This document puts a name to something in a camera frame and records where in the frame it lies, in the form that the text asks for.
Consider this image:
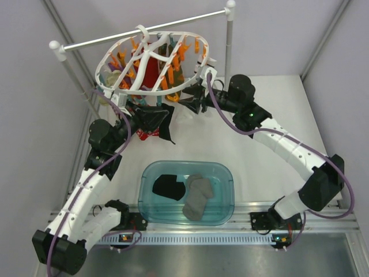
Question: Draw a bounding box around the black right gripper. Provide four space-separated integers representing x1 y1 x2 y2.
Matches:
179 82 240 114

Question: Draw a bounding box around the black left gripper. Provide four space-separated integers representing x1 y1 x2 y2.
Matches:
109 99 168 151

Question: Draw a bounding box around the white oval clip hanger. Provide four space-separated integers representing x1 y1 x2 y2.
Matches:
95 26 209 96

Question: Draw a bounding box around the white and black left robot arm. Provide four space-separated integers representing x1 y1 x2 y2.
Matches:
32 103 174 276

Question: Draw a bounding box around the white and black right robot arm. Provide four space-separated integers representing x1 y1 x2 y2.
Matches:
180 74 345 229

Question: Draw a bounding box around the red patterned sock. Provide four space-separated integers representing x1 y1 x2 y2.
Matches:
136 128 160 141

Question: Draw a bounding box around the olive green sock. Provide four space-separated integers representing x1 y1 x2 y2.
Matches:
163 40 184 102

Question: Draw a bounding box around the white black striped sock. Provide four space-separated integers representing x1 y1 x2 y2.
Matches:
194 55 217 73

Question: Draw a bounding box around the grey sock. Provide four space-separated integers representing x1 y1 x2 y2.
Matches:
182 174 214 221

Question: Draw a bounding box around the teal transparent plastic tub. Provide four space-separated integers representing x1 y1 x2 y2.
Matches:
138 160 235 226

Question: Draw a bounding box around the white drying rack stand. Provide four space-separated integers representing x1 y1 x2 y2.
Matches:
49 1 236 115

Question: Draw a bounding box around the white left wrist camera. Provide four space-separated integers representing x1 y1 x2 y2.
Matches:
111 92 128 113

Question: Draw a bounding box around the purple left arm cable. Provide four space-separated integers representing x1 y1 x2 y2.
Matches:
46 88 142 277

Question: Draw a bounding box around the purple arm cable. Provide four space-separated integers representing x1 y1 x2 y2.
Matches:
46 88 142 277
206 72 354 252

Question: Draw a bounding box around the aluminium mounting rail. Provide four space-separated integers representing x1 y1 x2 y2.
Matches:
44 201 360 246

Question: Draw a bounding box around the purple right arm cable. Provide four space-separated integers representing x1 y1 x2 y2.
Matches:
206 72 354 252

